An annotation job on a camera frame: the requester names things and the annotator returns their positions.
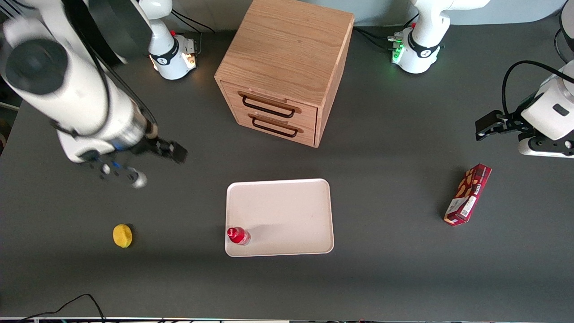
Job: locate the wooden drawer cabinet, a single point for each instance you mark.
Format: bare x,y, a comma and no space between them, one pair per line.
287,54

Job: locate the white rectangular tray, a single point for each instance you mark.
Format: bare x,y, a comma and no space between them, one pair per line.
287,211

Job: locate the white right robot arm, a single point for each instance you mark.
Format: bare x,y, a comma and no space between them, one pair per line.
76,85

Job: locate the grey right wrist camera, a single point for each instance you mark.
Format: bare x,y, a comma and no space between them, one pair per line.
125,172

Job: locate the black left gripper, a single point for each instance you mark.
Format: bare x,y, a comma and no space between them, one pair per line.
509,123

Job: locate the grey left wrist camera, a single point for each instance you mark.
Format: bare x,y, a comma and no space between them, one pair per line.
547,148

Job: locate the red snack box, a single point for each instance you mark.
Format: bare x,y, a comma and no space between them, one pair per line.
468,194

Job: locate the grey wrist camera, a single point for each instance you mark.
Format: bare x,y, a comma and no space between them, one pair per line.
125,172
547,148

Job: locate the wooden drawer front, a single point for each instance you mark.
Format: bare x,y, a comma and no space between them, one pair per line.
278,128
269,101

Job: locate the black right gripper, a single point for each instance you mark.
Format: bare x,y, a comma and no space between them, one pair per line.
155,145

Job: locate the red coke bottle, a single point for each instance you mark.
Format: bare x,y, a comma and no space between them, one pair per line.
236,235

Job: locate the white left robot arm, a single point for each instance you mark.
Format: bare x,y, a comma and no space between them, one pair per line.
421,49

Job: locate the yellow lemon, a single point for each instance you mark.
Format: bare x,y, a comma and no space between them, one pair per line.
122,236

